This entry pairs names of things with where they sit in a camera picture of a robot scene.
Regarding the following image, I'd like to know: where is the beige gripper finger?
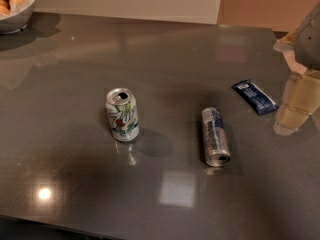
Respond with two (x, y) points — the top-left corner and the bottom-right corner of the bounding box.
(273, 30), (307, 74)
(273, 70), (320, 136)

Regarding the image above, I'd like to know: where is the silver blue redbull can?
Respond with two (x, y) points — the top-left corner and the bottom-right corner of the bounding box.
(201, 107), (231, 167)

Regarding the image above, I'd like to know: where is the white green 7up can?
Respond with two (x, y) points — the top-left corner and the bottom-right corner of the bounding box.
(105, 88), (139, 142)

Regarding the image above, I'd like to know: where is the blue snack wrapper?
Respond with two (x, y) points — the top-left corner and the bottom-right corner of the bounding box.
(232, 80), (279, 116)

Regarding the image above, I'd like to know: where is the silver metal bowl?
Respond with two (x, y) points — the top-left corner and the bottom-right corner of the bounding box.
(0, 0), (36, 34)

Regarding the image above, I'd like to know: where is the orange fruit middle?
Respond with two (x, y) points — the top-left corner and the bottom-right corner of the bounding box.
(9, 0), (25, 10)

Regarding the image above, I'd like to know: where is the orange fruit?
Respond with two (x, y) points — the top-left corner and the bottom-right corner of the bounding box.
(0, 0), (10, 15)
(9, 0), (25, 10)

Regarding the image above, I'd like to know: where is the orange fruit lower left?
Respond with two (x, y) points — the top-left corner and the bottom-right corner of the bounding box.
(0, 0), (10, 15)

